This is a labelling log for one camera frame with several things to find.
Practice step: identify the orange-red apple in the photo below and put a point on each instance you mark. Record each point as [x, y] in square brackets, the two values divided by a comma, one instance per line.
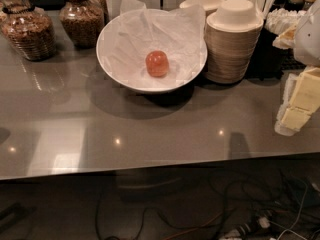
[157, 63]

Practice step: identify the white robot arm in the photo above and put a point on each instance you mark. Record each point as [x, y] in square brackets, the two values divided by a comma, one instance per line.
[304, 38]

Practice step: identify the white bowl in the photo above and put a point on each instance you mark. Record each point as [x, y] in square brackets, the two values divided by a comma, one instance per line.
[110, 60]

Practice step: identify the black holder box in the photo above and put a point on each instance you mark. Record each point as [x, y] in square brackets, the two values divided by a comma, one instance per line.
[268, 61]

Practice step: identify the stack of white napkins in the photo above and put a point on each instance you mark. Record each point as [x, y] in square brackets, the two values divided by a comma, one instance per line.
[279, 20]

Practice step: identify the dark bottle with stopper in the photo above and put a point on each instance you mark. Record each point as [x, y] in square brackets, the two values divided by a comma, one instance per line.
[294, 5]

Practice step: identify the front stack of paper bowls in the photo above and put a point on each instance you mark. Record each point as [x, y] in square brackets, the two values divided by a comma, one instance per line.
[231, 35]

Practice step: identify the power strip on floor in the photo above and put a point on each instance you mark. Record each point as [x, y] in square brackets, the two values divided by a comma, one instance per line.
[248, 228]

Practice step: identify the white paper liner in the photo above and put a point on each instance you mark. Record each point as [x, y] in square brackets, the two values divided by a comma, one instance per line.
[140, 34]

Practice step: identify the middle glass jar of nuts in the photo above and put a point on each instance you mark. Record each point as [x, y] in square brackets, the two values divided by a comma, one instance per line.
[82, 21]

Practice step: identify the large glass jar of nuts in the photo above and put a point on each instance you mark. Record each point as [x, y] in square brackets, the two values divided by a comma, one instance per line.
[28, 30]

